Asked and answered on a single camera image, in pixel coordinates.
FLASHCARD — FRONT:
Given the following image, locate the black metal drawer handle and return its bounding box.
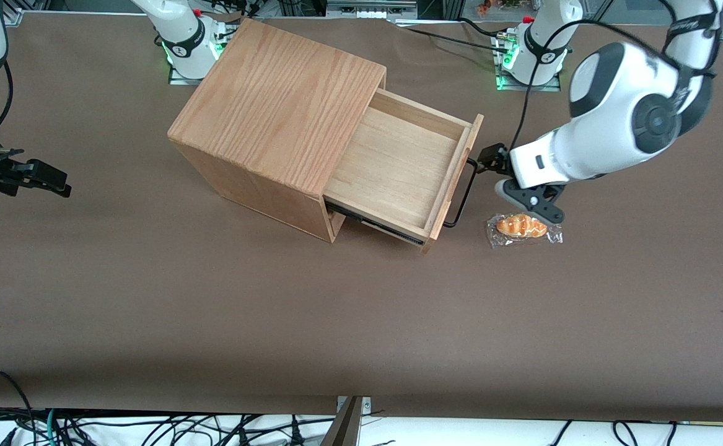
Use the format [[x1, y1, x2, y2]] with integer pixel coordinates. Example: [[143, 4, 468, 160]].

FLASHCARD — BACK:
[[442, 158, 481, 229]]

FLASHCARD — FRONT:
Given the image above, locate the black drawer slide rail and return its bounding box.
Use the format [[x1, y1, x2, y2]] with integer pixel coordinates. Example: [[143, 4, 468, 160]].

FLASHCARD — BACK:
[[325, 201, 429, 243]]

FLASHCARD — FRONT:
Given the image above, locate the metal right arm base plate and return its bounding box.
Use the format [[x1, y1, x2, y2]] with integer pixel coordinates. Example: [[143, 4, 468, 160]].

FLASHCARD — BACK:
[[168, 25, 229, 85]]

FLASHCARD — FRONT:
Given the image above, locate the black cable along right arm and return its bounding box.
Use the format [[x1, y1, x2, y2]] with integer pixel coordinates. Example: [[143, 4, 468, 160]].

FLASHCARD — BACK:
[[0, 61, 14, 138]]

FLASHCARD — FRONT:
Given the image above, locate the grey electronics box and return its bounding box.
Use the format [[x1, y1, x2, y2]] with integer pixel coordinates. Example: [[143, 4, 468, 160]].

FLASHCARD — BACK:
[[326, 0, 419, 20]]

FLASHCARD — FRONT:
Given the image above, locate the wooden drawer cabinet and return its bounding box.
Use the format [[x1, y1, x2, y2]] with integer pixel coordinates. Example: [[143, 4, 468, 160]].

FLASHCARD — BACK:
[[167, 17, 387, 243]]

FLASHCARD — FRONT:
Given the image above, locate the toy bread in clear wrapper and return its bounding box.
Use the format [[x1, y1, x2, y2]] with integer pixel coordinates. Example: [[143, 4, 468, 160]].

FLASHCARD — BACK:
[[486, 212, 564, 250]]

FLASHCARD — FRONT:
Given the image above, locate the metal table edge bracket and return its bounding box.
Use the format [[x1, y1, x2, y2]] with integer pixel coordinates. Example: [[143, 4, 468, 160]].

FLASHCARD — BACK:
[[320, 396, 372, 446]]

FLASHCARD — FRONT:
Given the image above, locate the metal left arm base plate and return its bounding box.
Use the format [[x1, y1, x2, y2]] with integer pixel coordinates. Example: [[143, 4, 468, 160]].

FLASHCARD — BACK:
[[494, 31, 564, 92]]

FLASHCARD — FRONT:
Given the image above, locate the light wooden drawer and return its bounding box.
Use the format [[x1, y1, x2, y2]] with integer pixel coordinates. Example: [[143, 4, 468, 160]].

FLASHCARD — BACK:
[[323, 88, 484, 256]]

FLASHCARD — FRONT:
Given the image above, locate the black cable on table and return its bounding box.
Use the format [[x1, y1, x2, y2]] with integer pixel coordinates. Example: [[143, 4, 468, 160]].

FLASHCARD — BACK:
[[397, 22, 506, 51]]

